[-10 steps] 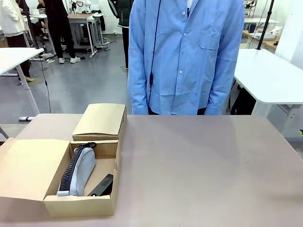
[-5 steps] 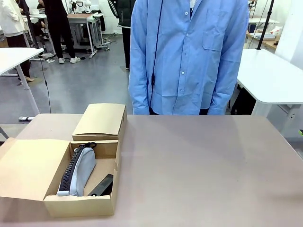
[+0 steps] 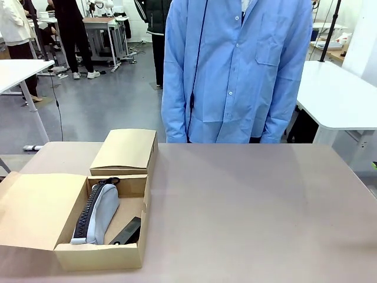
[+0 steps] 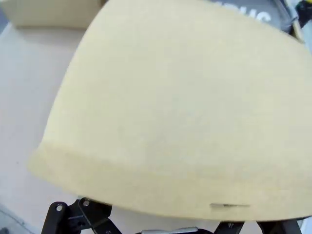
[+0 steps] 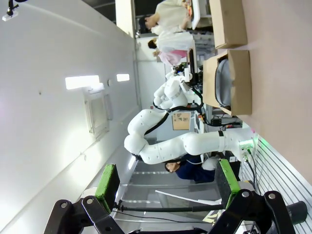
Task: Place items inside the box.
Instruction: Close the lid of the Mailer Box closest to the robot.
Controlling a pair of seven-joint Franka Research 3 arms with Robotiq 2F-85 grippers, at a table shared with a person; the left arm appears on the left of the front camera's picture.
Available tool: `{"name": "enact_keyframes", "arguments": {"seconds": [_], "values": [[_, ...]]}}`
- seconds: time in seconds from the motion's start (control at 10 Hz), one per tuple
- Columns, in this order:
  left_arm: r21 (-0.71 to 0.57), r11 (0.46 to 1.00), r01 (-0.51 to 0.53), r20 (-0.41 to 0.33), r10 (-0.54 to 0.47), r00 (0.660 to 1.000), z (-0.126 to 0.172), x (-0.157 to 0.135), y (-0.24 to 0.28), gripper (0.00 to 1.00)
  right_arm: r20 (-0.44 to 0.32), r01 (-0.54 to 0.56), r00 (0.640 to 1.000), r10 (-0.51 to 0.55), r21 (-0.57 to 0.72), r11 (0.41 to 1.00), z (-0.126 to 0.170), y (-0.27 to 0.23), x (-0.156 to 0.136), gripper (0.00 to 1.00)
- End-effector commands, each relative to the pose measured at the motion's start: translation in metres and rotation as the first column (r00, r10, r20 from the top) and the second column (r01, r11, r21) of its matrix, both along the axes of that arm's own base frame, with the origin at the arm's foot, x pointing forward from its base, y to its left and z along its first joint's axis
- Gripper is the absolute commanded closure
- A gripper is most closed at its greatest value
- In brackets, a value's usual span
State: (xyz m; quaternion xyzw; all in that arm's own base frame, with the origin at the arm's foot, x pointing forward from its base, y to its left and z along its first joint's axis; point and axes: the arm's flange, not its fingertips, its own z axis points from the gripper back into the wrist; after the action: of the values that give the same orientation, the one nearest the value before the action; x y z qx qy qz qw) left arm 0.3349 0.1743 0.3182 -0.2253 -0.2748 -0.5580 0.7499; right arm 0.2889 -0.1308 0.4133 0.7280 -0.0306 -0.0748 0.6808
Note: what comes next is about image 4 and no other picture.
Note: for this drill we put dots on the cardboard box with short flaps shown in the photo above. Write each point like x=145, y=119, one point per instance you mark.
x=48, y=12

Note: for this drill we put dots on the large cardboard box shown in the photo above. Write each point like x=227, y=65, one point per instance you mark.
x=170, y=109

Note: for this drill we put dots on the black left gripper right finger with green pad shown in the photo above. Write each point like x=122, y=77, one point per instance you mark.
x=231, y=228

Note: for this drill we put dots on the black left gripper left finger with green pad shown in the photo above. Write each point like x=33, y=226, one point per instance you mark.
x=85, y=214

